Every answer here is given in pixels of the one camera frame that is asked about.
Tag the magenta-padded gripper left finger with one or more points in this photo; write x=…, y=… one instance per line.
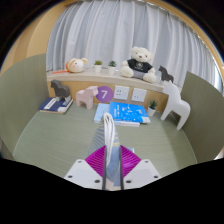
x=83, y=173

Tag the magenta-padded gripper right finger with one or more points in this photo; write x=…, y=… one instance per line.
x=141, y=173

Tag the blue towel with yellow leaf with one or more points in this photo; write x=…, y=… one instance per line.
x=100, y=140

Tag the small plant in white pot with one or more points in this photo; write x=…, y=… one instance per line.
x=152, y=110
x=98, y=68
x=112, y=69

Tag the light blue book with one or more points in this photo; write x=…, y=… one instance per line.
x=101, y=111

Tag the dark blue book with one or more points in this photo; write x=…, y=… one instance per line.
x=51, y=105

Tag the pink horse figure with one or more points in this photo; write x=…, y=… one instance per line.
x=86, y=96

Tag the large white horse figure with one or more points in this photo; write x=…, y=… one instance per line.
x=175, y=103

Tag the round purple sign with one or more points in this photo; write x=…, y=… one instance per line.
x=105, y=94

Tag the dark grey horse figure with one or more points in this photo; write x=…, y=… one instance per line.
x=61, y=90

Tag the green desk partition panel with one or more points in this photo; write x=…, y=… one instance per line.
x=20, y=100
x=206, y=116

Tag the wooden window ledge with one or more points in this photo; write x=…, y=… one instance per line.
x=100, y=79

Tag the small black horse figure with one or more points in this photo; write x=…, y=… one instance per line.
x=165, y=75

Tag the cream and orange plush toy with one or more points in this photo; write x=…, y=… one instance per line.
x=76, y=65

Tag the white teddy bear black shirt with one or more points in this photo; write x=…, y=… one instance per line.
x=140, y=65

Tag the white curtain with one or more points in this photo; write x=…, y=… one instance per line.
x=110, y=30

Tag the white wall socket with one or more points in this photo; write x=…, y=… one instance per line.
x=139, y=95
x=121, y=92

